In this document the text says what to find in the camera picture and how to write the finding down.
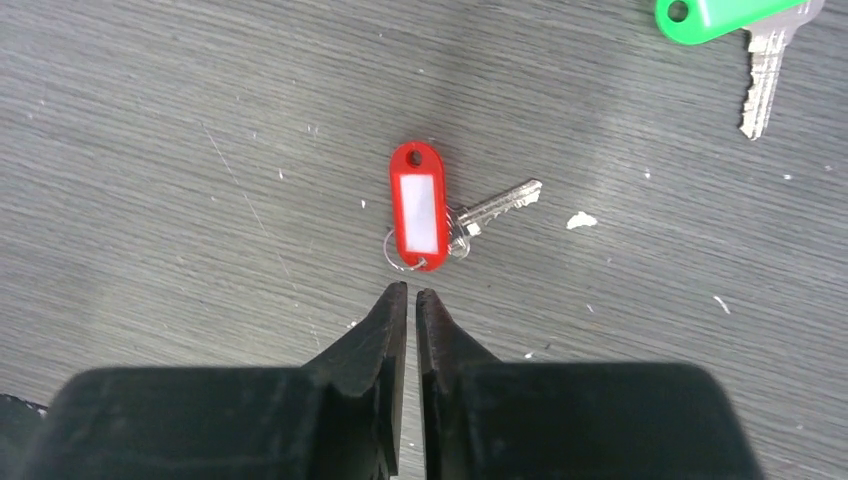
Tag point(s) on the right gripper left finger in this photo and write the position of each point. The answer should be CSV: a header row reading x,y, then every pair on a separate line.
x,y
336,417

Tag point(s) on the green tagged key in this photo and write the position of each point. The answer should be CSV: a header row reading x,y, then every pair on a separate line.
x,y
771,25

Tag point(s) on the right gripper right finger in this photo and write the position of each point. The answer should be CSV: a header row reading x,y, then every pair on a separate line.
x,y
484,418

